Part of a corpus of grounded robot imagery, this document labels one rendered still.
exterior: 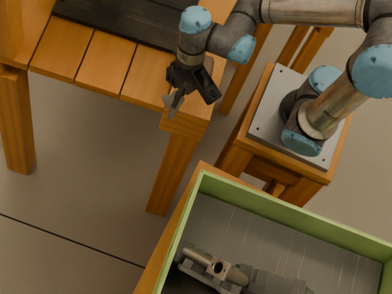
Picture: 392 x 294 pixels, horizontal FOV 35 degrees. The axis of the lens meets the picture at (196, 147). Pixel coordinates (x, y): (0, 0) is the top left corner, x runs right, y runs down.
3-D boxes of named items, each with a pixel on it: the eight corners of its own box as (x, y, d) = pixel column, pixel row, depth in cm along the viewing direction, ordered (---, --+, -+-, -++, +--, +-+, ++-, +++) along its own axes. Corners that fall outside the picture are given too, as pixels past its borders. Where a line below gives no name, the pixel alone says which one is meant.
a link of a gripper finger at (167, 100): (157, 109, 178) (173, 83, 174) (171, 122, 176) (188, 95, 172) (151, 109, 175) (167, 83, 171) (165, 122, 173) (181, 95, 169)
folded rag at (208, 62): (213, 62, 192) (216, 56, 190) (209, 83, 189) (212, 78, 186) (182, 53, 191) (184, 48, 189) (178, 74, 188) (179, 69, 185)
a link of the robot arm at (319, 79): (339, 93, 186) (359, 72, 173) (324, 129, 180) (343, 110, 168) (303, 74, 185) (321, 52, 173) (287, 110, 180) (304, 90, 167)
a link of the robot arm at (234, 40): (264, 21, 153) (223, 5, 154) (247, 55, 148) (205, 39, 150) (260, 39, 160) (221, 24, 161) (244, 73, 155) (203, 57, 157)
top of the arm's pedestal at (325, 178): (352, 106, 206) (357, 100, 203) (326, 186, 191) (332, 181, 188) (265, 67, 206) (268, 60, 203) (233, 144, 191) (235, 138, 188)
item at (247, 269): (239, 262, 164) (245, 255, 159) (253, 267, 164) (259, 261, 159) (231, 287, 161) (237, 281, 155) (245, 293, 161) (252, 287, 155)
